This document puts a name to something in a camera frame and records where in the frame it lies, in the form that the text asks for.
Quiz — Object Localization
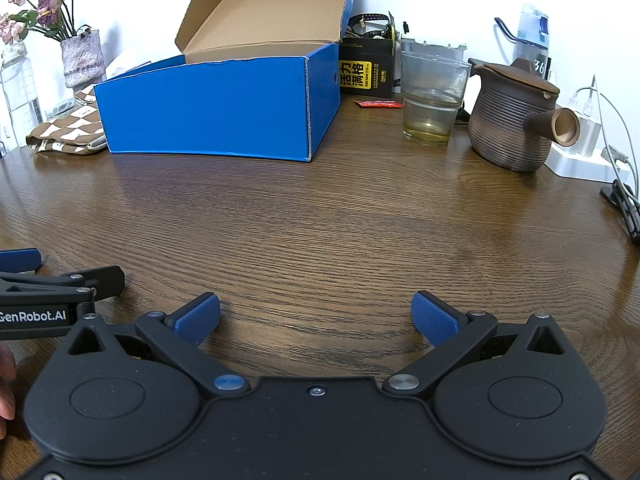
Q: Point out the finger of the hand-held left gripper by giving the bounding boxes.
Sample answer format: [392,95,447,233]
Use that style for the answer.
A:
[0,248,42,272]
[0,266,125,307]

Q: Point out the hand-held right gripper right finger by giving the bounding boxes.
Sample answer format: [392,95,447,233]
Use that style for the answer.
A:
[382,290,571,397]

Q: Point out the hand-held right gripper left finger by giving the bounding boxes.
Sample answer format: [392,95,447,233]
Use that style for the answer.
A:
[65,292,251,401]

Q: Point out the person's left hand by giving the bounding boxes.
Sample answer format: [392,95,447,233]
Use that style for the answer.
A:
[0,347,17,438]

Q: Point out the brown checkered pouch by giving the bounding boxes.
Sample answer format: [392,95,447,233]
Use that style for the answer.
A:
[26,84,109,155]

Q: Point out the clear glass bottle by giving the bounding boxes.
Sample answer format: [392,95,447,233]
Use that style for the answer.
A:
[0,42,44,151]

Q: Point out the blue cardboard shoe box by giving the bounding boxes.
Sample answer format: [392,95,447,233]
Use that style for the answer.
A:
[94,0,359,163]

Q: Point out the mottled ceramic vase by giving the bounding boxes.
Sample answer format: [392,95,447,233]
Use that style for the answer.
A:
[61,29,106,89]

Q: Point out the brown ribbed clay teapot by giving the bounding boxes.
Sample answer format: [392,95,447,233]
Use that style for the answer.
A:
[467,58,581,174]

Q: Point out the white power strip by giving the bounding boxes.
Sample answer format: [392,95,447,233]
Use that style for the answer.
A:
[544,132,634,184]

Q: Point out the clear glass cup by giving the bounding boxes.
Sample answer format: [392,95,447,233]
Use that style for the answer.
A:
[401,51,472,148]

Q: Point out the black phone stand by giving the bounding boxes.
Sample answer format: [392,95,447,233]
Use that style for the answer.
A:
[600,180,640,247]

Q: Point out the white charger plugs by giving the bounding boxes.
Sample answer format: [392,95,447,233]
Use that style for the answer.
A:
[552,87,609,149]

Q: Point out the dried pink flowers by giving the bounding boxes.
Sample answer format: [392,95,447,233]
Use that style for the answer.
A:
[0,0,94,45]

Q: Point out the black and yellow box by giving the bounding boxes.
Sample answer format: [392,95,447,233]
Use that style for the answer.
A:
[339,36,396,100]

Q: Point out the clear plastic container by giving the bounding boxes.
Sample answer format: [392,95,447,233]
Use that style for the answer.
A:
[400,36,467,63]

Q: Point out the clear blue water bottle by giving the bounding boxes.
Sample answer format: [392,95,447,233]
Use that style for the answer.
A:
[495,4,557,82]

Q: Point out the black strap clutter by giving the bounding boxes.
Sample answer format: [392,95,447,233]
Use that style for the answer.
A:
[344,10,402,42]

